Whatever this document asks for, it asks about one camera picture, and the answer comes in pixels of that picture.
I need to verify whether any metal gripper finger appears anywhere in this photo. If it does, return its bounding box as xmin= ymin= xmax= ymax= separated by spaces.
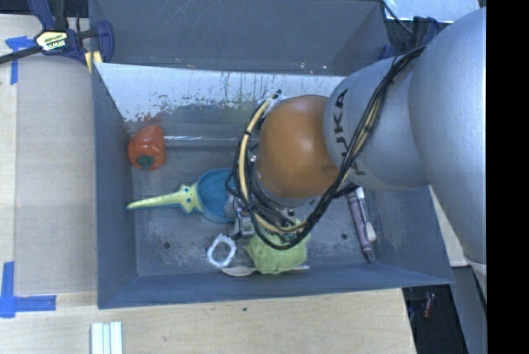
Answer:
xmin=233 ymin=215 xmax=255 ymax=241
xmin=225 ymin=194 xmax=241 ymax=218

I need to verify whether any green crumpled cloth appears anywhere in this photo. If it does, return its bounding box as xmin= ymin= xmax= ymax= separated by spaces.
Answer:
xmin=242 ymin=218 xmax=312 ymax=275

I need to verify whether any purple crayon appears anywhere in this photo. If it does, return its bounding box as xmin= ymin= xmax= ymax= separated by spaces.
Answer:
xmin=346 ymin=192 xmax=375 ymax=264

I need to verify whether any white marker pen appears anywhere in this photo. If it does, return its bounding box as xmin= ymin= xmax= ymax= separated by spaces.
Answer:
xmin=354 ymin=186 xmax=378 ymax=243

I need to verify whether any orange toy bell pepper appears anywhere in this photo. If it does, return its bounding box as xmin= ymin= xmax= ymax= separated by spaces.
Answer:
xmin=126 ymin=124 xmax=167 ymax=171

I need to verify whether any pale wood flat board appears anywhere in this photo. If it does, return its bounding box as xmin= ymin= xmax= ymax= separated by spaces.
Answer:
xmin=13 ymin=54 xmax=99 ymax=297

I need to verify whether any grey metal bin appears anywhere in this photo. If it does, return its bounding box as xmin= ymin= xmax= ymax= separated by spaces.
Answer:
xmin=86 ymin=0 xmax=456 ymax=310

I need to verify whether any white toothed ring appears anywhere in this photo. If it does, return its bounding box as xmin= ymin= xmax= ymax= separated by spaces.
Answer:
xmin=206 ymin=232 xmax=238 ymax=269

